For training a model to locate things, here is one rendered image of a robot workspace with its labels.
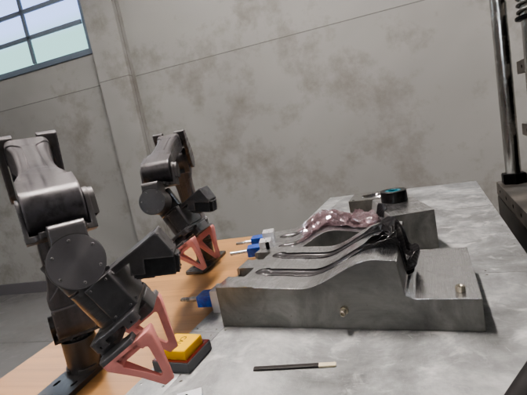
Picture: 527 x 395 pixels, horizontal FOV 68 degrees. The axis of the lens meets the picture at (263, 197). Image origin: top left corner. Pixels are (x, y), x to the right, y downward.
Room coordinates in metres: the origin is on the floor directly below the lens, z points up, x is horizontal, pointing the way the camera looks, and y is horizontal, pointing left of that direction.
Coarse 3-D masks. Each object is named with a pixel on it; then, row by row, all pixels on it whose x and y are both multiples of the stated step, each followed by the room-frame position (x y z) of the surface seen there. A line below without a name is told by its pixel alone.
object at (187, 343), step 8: (176, 336) 0.72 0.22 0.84; (184, 336) 0.71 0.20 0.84; (192, 336) 0.71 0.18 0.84; (200, 336) 0.71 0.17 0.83; (184, 344) 0.68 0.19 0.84; (192, 344) 0.68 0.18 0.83; (200, 344) 0.70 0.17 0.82; (168, 352) 0.67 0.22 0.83; (176, 352) 0.66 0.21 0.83; (184, 352) 0.66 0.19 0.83; (192, 352) 0.68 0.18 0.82; (184, 360) 0.66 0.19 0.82
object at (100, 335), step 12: (84, 288) 0.45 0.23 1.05; (144, 288) 0.51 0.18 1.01; (72, 300) 0.46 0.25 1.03; (84, 300) 0.45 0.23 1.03; (84, 312) 0.46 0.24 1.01; (96, 312) 0.45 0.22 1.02; (132, 312) 0.43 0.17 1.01; (108, 324) 0.45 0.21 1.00; (120, 324) 0.43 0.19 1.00; (132, 324) 0.43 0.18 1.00; (96, 336) 0.44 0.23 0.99; (108, 336) 0.43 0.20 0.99; (96, 348) 0.43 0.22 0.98
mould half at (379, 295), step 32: (352, 256) 0.74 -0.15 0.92; (384, 256) 0.68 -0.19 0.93; (448, 256) 0.80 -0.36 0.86; (224, 288) 0.79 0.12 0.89; (256, 288) 0.76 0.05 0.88; (288, 288) 0.74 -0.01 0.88; (320, 288) 0.71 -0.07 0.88; (352, 288) 0.69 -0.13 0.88; (384, 288) 0.66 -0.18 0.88; (416, 288) 0.68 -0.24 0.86; (448, 288) 0.66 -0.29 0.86; (224, 320) 0.80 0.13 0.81; (256, 320) 0.77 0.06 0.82; (288, 320) 0.74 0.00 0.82; (320, 320) 0.71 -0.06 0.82; (352, 320) 0.69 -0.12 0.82; (384, 320) 0.67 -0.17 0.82; (416, 320) 0.64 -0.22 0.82; (448, 320) 0.62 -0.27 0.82; (480, 320) 0.60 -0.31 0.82
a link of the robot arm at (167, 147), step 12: (180, 132) 1.14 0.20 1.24; (156, 144) 1.14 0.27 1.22; (168, 144) 1.05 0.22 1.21; (180, 144) 1.13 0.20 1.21; (156, 156) 0.96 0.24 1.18; (168, 156) 0.95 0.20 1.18; (192, 156) 1.20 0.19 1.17; (144, 168) 0.92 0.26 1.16; (156, 168) 0.92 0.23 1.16; (168, 168) 0.91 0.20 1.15; (144, 180) 0.92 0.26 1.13; (156, 180) 0.92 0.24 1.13; (168, 180) 0.93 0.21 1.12
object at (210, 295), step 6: (204, 294) 0.91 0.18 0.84; (210, 294) 0.88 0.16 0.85; (180, 300) 0.93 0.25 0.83; (186, 300) 0.92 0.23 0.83; (192, 300) 0.92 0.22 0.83; (198, 300) 0.90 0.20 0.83; (204, 300) 0.89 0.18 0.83; (210, 300) 0.89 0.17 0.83; (216, 300) 0.88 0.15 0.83; (198, 306) 0.90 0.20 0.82; (204, 306) 0.89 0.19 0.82; (210, 306) 0.89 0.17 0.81; (216, 306) 0.88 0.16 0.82; (216, 312) 0.88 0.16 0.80
